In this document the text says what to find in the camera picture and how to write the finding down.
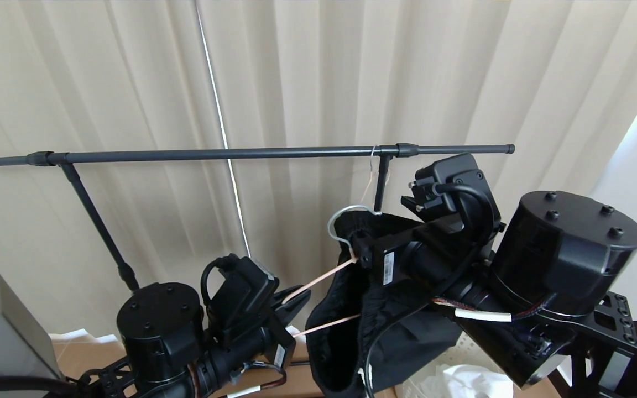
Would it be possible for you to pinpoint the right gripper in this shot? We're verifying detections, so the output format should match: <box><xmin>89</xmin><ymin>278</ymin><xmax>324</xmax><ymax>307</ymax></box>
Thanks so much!
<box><xmin>352</xmin><ymin>217</ymin><xmax>497</xmax><ymax>300</ymax></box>

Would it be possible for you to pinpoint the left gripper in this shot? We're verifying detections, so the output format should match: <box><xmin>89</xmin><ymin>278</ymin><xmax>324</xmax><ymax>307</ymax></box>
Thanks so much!
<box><xmin>201</xmin><ymin>308</ymin><xmax>298</xmax><ymax>389</ymax></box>

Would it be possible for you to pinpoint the pink clothes hanger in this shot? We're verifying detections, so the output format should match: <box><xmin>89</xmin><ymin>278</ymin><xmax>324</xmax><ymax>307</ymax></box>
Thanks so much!
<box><xmin>281</xmin><ymin>205</ymin><xmax>384</xmax><ymax>339</ymax></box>
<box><xmin>360</xmin><ymin>145</ymin><xmax>392</xmax><ymax>206</ymax></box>

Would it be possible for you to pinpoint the black garment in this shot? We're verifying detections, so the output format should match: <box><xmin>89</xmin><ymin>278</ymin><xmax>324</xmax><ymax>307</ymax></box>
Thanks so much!
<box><xmin>305</xmin><ymin>210</ymin><xmax>466</xmax><ymax>398</ymax></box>

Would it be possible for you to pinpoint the white laundry basket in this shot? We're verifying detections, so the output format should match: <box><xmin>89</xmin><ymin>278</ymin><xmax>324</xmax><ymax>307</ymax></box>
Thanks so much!
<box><xmin>396</xmin><ymin>332</ymin><xmax>499</xmax><ymax>398</ymax></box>

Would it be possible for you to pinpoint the black clothes rack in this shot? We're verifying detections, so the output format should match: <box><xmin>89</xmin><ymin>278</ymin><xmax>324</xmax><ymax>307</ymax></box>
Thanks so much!
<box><xmin>0</xmin><ymin>143</ymin><xmax>516</xmax><ymax>294</ymax></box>

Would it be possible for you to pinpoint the white garment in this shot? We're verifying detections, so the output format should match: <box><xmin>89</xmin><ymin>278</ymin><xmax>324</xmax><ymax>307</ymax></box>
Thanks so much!
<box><xmin>407</xmin><ymin>362</ymin><xmax>514</xmax><ymax>398</ymax></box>

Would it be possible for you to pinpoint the beige curtain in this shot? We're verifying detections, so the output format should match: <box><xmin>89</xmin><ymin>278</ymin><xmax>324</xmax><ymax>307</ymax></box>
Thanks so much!
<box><xmin>0</xmin><ymin>0</ymin><xmax>637</xmax><ymax>343</ymax></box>

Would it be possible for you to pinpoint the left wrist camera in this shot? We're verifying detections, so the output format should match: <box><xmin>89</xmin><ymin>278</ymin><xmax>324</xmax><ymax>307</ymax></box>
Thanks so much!
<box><xmin>201</xmin><ymin>254</ymin><xmax>280</xmax><ymax>336</ymax></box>

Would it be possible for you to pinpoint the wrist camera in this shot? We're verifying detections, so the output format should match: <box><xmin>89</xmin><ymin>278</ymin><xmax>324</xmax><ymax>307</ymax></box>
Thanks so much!
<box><xmin>400</xmin><ymin>153</ymin><xmax>505</xmax><ymax>244</ymax></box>
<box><xmin>201</xmin><ymin>254</ymin><xmax>280</xmax><ymax>336</ymax></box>

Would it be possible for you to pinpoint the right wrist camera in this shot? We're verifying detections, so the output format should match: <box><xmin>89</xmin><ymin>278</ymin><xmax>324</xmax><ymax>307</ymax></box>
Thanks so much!
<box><xmin>400</xmin><ymin>153</ymin><xmax>505</xmax><ymax>244</ymax></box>

